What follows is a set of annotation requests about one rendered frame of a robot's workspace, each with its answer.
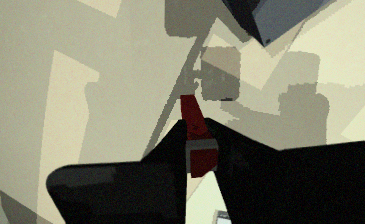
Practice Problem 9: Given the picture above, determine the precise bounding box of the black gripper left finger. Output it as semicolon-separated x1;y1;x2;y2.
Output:
46;119;187;224

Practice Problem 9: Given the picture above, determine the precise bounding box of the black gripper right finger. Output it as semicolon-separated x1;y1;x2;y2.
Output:
204;118;365;224

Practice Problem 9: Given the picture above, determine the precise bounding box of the dark grey panel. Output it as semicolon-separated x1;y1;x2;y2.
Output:
222;0;330;47

